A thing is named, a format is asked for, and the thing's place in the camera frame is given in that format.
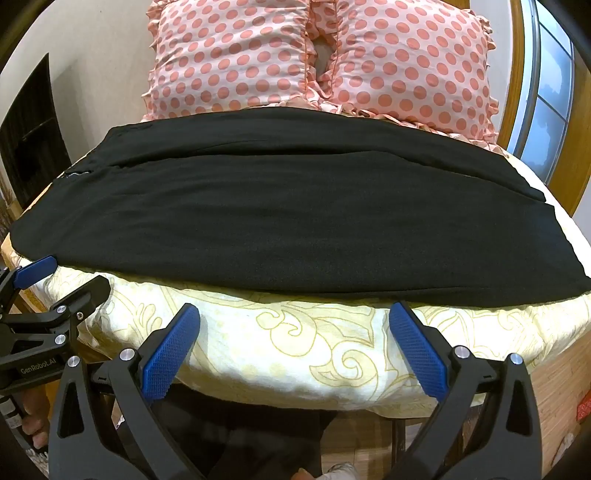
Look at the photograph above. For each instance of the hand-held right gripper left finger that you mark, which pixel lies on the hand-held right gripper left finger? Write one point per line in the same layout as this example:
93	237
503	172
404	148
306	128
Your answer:
171	350

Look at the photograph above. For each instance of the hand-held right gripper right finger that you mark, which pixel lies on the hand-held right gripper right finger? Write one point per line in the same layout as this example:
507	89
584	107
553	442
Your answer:
418	350

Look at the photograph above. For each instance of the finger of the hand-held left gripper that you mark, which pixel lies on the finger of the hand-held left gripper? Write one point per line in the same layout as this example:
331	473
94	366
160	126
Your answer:
37	270
85	297

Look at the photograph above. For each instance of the black pants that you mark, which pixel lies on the black pants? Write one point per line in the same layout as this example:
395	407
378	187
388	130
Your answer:
286	207

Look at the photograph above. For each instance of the person's left hand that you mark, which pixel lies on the person's left hand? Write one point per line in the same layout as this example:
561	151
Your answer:
34	422

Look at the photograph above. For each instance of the cream patterned bedspread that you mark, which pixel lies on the cream patterned bedspread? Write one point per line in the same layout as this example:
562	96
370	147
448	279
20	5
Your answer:
286	350

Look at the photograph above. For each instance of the dark cabinet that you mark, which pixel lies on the dark cabinet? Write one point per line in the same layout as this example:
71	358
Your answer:
32	138

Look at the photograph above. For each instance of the pink polka dot pillow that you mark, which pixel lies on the pink polka dot pillow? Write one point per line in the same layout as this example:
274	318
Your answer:
221	60
411	69

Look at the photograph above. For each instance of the window glass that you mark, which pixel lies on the window glass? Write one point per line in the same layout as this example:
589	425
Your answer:
547	92

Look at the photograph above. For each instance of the wooden window frame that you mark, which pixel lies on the wooden window frame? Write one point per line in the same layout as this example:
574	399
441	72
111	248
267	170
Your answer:
515	69

